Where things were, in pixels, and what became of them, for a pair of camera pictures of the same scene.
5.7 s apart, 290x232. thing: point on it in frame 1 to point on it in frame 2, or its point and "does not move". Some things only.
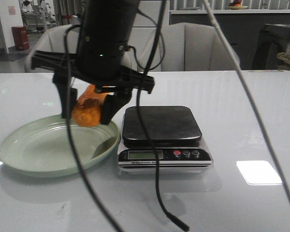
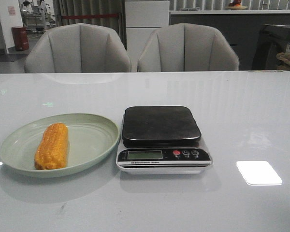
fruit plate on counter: x=236 y=5 does not move
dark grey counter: x=242 y=27 does not move
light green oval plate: x=41 y=148 does not move
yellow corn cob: x=86 y=110 to x=52 y=152
